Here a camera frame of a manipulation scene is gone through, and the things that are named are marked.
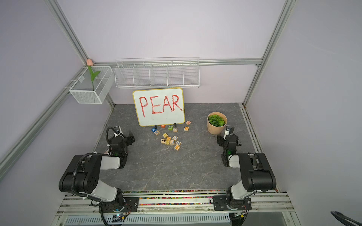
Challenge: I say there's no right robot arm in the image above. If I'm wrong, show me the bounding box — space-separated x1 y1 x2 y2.
217 133 277 211

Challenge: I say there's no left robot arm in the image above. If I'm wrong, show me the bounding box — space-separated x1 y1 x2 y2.
58 127 135 212

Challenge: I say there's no whiteboard with red PEAR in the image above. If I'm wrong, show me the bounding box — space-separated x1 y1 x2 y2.
133 88 185 127

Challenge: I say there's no tan pot with green plant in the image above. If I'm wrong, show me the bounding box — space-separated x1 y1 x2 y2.
207 112 228 135

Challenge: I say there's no pink artificial tulip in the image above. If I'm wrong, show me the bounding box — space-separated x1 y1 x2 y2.
86 59 100 91

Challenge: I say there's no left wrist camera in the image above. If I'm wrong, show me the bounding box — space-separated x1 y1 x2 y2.
114 126 122 134

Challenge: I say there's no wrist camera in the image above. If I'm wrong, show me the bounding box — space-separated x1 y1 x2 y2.
224 125 232 136
114 126 122 134

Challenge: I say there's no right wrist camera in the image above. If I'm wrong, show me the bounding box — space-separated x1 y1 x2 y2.
224 125 232 136

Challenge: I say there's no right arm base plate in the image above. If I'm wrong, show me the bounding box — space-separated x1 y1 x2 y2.
211 195 252 211

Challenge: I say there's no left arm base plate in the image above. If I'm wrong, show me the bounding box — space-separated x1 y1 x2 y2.
100 196 140 213

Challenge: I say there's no small white wire basket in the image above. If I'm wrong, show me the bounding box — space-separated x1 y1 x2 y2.
69 66 115 104

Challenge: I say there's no long white wire shelf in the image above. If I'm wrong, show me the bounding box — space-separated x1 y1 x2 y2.
114 57 200 89

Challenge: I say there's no black cable bottom right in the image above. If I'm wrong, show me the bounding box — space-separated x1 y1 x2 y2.
330 211 362 226

